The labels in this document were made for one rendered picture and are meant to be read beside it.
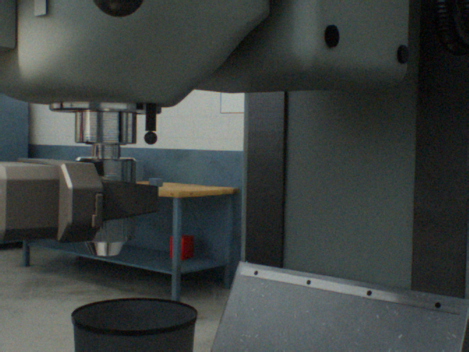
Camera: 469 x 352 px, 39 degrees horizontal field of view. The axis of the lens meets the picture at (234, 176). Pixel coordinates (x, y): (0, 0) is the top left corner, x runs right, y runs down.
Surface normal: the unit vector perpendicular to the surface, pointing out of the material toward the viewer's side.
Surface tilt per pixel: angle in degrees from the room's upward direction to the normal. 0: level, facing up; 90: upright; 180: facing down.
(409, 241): 90
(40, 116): 90
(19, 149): 90
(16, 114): 90
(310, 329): 64
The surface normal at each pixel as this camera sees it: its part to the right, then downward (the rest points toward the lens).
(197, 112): -0.63, 0.03
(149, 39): 0.68, 0.50
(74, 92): -0.02, 0.88
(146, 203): 0.61, 0.06
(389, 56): 0.77, 0.05
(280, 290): -0.56, -0.43
